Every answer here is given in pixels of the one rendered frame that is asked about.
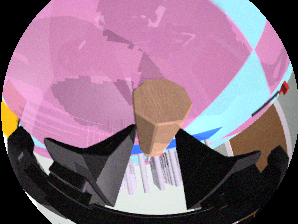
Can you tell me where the blue flat strip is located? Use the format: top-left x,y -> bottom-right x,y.
132,127 -> 222,155

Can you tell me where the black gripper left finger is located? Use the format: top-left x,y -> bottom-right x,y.
44,124 -> 136,208

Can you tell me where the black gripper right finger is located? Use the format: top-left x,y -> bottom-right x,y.
176,128 -> 262,210

